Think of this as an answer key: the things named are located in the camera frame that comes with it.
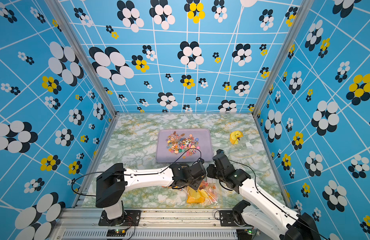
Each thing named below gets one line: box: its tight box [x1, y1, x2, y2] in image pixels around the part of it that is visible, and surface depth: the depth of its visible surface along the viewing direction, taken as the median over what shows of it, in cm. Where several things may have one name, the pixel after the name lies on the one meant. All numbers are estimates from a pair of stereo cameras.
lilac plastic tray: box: [156, 128, 213, 163], surface depth 101 cm
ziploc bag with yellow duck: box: [229, 130, 244, 145], surface depth 101 cm
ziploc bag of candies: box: [186, 177, 223, 207], surface depth 80 cm
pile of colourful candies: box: [165, 131, 200, 157], surface depth 101 cm
